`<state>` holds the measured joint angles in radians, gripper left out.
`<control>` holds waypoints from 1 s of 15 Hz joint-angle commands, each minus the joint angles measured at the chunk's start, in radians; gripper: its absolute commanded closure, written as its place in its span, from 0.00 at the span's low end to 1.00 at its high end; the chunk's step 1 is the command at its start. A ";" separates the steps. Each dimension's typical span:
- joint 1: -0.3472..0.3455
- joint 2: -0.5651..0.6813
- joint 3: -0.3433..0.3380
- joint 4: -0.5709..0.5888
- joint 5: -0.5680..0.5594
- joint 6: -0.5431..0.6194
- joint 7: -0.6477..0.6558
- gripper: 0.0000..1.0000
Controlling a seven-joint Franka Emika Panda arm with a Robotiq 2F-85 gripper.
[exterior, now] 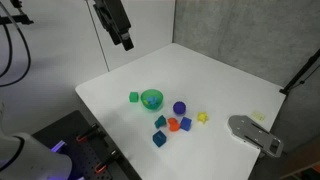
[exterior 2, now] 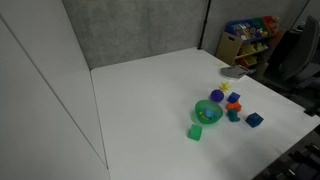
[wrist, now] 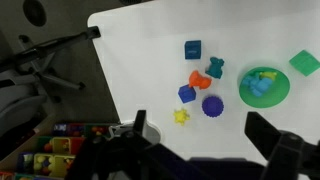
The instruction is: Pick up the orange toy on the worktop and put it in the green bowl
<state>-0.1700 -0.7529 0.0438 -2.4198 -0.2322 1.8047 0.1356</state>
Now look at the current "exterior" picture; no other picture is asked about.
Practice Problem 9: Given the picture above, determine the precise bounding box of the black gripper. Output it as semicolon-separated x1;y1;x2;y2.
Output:
92;0;135;52

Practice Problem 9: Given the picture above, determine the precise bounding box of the orange toy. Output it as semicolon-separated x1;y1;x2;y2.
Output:
167;117;181;133

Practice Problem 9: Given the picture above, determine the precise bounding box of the green bowl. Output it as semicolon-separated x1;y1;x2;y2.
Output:
140;88;164;111

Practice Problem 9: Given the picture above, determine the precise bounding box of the light blue toy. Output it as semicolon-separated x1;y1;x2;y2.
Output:
144;96;159;109

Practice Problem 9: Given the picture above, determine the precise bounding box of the teal animal toy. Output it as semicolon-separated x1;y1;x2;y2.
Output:
154;115;168;130

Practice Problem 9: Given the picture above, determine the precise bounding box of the yellow star toy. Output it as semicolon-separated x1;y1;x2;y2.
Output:
196;111;210;125

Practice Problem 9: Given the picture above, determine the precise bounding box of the green cube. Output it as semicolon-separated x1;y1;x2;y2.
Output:
128;91;140;104

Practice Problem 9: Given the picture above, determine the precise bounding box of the purple textured ball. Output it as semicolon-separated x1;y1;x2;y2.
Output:
172;101;187;116

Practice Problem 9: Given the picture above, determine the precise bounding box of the dark teal blue cube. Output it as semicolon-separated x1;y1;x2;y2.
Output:
152;130;167;148

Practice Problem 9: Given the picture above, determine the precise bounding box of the black perforated base board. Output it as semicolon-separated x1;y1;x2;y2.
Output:
31;110;143;180

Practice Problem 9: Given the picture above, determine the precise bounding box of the grey metal plate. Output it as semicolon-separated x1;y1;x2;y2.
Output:
227;114;285;159

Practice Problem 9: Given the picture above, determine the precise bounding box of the small yellow label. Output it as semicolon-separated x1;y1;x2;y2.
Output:
250;110;267;122

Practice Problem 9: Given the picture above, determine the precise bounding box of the black stand pole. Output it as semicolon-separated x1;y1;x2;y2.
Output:
279;48;320;96

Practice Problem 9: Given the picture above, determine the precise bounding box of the wooden furniture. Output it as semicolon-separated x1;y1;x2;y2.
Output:
279;136;320;180

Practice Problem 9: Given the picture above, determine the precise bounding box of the thick black cable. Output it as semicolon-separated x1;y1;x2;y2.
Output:
0;2;32;89

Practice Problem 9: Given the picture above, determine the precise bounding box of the black clamp with red handle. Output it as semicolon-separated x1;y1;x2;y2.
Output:
94;149;122;175
75;123;102;144

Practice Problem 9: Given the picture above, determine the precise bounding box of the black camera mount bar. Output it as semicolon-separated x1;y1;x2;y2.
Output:
0;0;35;26

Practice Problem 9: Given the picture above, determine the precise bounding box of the thin black cable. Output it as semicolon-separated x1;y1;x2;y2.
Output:
0;23;14;80

